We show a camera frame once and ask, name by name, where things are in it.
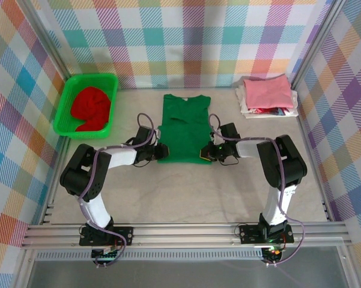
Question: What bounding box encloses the green t-shirt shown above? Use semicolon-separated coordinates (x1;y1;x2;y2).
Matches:
157;94;213;165

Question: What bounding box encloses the colourful printed folded t-shirt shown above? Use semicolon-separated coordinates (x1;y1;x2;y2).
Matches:
247;106;292;116

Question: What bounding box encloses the pink folded t-shirt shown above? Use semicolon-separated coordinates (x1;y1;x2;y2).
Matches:
243;74;293;109

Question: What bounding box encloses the red t-shirt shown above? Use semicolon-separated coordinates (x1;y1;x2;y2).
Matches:
70;86;112;133

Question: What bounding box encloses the green plastic basket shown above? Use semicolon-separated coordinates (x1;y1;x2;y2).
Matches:
53;73;120;140

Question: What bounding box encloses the grey metal panel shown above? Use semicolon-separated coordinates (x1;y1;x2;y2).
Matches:
26;260;349;288

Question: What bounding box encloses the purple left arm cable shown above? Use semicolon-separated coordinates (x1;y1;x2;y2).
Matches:
77;113;157;268

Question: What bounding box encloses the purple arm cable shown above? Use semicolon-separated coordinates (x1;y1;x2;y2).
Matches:
77;113;157;268
208;113;306;268

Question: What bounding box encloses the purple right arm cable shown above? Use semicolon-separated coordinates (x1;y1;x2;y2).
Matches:
208;113;306;268

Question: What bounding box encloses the aluminium mounting rail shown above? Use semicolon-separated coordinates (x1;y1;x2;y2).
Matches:
20;221;354;250

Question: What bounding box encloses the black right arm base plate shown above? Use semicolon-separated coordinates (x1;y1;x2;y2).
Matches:
238;223;295;244

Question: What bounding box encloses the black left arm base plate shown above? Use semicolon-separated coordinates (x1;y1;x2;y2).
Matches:
79;226;135;247

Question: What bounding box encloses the grey slotted cable duct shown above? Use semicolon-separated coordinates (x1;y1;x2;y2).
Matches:
35;251;265;262

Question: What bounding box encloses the aluminium side frame rail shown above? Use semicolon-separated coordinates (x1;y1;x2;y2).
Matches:
296;86;334;223
39;136;71;226

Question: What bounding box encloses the aluminium frame post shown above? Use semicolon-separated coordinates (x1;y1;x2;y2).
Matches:
17;0;73;79
290;0;345;88

